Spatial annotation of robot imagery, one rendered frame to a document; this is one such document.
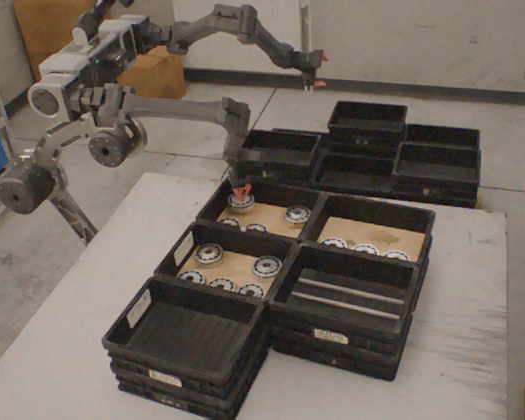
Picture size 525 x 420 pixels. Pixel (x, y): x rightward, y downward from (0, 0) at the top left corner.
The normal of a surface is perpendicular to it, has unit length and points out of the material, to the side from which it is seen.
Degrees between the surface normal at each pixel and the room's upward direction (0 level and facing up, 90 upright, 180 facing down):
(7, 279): 0
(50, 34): 91
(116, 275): 0
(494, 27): 90
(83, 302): 0
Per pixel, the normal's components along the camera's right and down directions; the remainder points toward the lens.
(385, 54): -0.29, 0.60
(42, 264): -0.07, -0.79
